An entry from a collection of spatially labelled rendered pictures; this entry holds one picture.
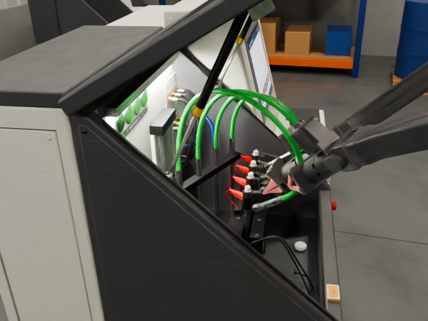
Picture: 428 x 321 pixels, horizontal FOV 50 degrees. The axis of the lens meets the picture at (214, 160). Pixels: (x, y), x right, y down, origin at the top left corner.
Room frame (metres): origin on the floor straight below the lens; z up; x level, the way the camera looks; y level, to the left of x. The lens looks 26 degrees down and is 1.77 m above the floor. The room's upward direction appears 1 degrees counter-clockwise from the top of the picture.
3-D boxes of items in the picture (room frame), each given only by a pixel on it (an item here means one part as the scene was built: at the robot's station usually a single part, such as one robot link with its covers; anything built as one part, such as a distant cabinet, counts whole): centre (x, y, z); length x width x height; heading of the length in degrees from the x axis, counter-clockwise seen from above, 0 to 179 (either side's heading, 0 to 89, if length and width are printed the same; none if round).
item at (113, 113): (1.18, 0.16, 1.43); 0.54 x 0.03 x 0.02; 169
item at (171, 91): (1.42, 0.12, 1.20); 0.13 x 0.03 x 0.31; 169
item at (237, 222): (1.25, -0.12, 0.91); 0.34 x 0.10 x 0.15; 169
